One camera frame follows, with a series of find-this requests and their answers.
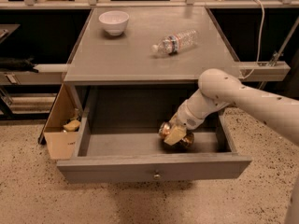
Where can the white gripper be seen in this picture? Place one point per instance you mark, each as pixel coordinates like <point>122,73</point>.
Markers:
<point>188,118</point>

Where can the orange soda can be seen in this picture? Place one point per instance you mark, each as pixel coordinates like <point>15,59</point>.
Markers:
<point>185,142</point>

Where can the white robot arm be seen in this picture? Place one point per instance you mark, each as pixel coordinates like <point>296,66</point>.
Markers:
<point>216,90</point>

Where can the brass drawer knob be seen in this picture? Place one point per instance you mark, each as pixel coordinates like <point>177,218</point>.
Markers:
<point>156,175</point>

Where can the grey open top drawer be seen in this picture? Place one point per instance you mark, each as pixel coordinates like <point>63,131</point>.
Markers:
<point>118,140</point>

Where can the clear plastic water bottle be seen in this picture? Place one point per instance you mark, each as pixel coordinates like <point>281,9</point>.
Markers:
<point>174,43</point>

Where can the yellow sponge in box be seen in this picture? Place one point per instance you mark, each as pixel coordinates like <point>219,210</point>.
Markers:
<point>72,125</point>

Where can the cardboard box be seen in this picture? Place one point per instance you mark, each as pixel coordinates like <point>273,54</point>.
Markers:
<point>61,142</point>

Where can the white ceramic bowl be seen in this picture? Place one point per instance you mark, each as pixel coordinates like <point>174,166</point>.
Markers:
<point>114,22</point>

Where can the black cloth on shelf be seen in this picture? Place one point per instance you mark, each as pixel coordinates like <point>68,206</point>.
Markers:
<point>16,64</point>

